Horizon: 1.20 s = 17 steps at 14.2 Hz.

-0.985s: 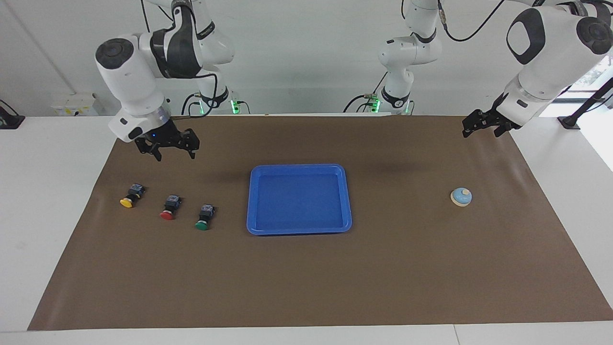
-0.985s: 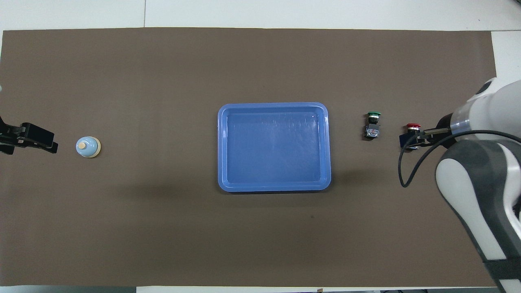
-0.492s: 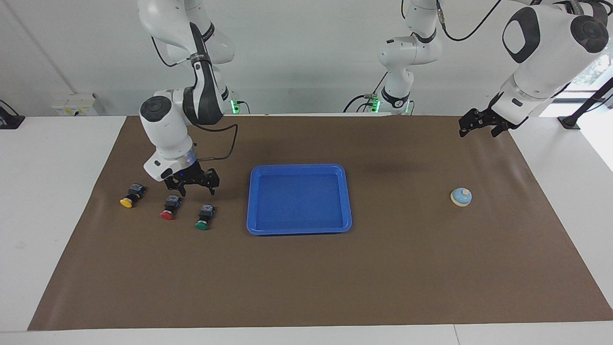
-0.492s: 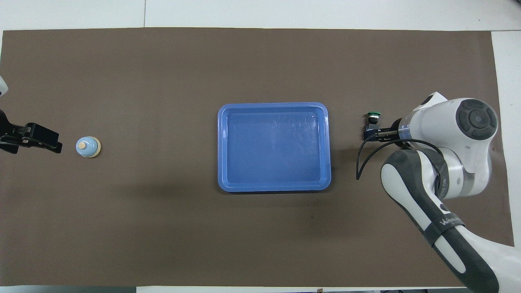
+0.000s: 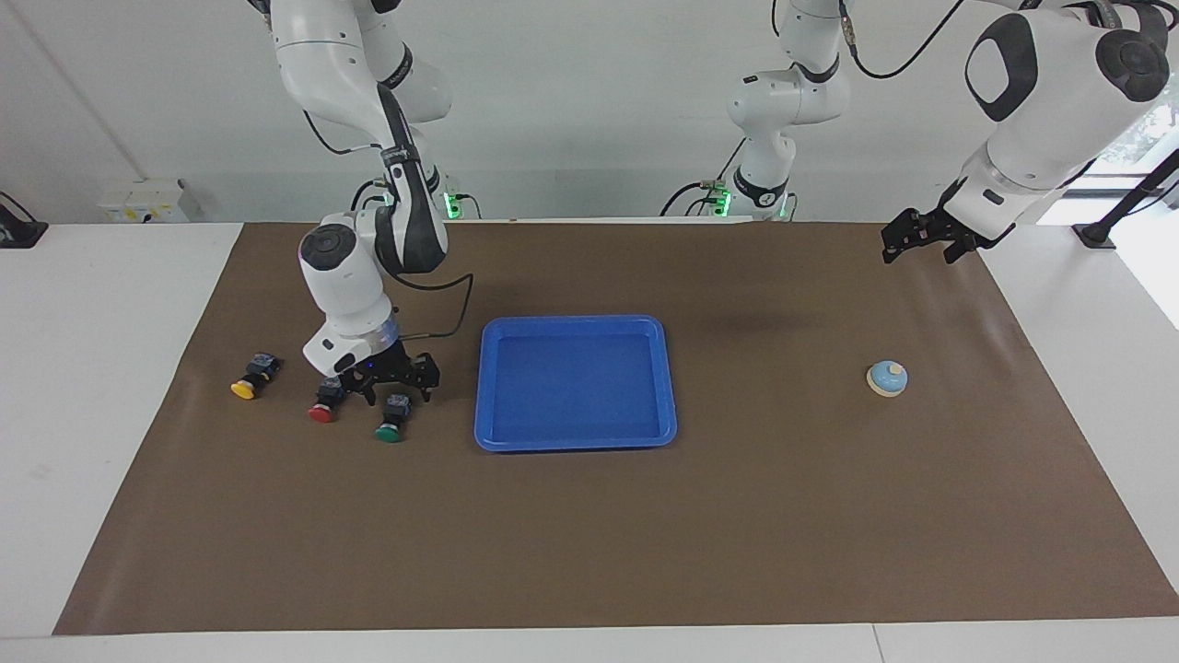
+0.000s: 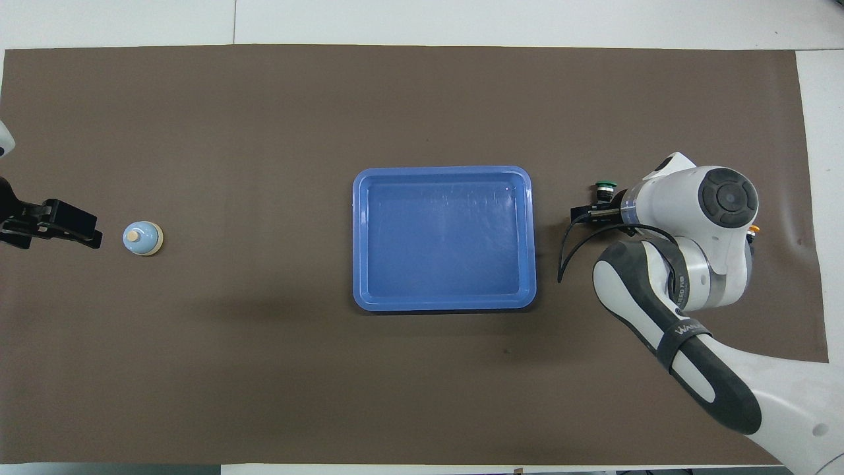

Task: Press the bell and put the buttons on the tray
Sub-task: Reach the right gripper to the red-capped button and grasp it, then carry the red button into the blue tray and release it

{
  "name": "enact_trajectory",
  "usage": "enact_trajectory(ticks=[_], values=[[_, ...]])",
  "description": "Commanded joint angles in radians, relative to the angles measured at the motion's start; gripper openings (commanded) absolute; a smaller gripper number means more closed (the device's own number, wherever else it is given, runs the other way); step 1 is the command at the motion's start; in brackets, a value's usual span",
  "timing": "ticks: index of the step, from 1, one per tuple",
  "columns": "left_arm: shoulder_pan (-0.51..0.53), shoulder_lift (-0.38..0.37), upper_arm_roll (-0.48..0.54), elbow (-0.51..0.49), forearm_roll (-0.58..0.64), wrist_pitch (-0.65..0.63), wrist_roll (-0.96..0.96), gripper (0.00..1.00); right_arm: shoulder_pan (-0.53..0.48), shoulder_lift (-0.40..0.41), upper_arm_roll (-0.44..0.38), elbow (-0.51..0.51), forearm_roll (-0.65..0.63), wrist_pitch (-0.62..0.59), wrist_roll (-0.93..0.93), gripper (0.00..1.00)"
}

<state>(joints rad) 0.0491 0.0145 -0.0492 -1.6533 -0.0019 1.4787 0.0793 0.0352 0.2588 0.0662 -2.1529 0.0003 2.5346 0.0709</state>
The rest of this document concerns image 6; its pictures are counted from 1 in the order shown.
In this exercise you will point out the brown table mat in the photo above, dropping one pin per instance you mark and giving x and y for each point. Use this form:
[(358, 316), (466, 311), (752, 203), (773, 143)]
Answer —
[(264, 369)]

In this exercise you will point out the green push button switch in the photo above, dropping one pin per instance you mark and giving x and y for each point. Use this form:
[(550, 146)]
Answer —
[(605, 185)]

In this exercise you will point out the yellow push button switch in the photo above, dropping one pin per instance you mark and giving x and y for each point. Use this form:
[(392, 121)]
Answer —
[(753, 229)]

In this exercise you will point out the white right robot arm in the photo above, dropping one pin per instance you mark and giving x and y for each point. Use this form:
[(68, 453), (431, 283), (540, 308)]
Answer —
[(699, 224)]

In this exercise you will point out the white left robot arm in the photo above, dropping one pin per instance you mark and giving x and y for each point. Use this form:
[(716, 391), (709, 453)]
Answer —
[(4, 142)]

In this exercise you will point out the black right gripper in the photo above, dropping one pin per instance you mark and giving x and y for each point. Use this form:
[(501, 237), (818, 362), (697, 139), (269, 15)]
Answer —
[(610, 216)]

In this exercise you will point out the light blue desk bell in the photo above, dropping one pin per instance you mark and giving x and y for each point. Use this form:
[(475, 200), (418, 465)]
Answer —
[(140, 237)]

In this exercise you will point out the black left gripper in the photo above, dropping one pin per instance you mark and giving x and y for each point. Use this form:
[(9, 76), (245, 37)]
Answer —
[(10, 211)]

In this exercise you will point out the blue plastic tray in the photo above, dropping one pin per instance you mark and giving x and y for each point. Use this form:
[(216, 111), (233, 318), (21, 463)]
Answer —
[(445, 264)]

